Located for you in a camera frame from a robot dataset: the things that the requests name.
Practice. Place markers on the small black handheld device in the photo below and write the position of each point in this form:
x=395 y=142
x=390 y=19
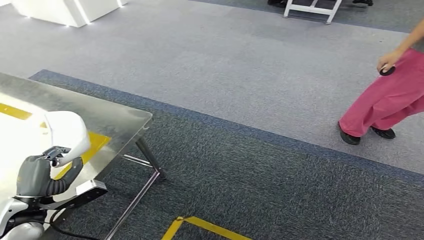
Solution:
x=388 y=71

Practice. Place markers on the steel workbench table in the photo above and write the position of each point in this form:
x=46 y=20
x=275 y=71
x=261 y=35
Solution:
x=109 y=119

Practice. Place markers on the person's hand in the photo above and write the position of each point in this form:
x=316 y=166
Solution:
x=389 y=59

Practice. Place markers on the white display counter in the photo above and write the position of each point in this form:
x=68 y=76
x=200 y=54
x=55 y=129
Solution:
x=66 y=11

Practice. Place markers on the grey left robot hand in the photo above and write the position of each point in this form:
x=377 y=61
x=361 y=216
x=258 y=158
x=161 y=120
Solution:
x=34 y=179

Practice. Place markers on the white metal frame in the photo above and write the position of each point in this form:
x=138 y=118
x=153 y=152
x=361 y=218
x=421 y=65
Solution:
x=311 y=9

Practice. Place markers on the person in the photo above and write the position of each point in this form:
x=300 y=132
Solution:
x=387 y=99

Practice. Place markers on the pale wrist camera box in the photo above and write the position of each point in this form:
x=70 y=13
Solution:
x=91 y=190

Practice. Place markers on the white plastic car part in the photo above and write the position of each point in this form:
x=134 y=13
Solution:
x=68 y=132

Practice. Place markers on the person's forearm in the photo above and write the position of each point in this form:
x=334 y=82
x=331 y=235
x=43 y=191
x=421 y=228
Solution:
x=412 y=36

